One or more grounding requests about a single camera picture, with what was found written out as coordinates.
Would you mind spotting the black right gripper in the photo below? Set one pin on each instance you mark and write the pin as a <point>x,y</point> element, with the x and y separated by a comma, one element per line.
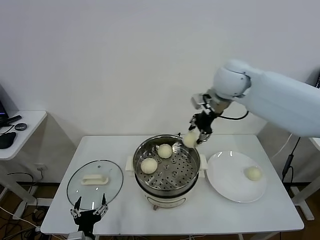
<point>205,122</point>

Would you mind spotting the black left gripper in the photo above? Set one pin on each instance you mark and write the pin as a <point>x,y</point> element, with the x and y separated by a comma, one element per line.
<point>86,221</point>

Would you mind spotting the white steamed baozi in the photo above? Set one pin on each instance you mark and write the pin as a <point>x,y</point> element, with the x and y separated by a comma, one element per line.
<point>253,173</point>
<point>165,150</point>
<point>190,140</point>
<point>149,165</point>

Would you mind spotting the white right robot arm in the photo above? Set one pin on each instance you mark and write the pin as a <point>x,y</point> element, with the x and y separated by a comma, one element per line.
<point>275,95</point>

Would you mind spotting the stainless steel steamer basket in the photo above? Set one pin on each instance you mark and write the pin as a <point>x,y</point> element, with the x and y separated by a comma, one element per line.
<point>180,172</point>

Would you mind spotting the white round plate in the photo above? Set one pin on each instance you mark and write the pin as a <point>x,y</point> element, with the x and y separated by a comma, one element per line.
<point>230,175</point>

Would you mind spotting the cream electric cooker base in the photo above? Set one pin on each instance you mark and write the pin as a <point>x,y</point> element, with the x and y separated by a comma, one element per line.
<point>165,200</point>

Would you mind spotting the white desk with monitor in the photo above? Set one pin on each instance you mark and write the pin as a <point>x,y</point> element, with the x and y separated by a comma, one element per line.
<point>27,140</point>

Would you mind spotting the black computer mouse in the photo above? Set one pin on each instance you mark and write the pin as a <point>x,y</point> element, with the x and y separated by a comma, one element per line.
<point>7,140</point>

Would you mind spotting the round black disc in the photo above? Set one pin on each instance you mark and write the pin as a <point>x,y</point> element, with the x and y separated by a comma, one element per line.
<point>20,126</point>

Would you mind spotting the black remote control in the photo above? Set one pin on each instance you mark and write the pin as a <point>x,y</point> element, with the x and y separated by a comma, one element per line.
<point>15,119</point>

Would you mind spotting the open laptop with lit screen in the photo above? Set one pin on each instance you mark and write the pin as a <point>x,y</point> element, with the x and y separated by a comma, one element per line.
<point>317,80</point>

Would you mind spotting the dark computer monitor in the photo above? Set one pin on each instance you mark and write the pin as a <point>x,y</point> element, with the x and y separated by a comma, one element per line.
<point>2,107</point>

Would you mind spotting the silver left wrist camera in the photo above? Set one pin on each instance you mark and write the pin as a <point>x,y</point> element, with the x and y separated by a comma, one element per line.
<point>76,235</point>

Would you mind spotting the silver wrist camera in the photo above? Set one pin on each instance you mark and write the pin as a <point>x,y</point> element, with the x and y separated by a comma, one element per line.
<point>198,101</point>
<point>76,235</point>

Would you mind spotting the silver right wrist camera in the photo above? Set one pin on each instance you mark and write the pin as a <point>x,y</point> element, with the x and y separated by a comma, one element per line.
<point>198,101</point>

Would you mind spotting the white wall socket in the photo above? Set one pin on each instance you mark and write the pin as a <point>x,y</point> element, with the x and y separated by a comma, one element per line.
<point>41,167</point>

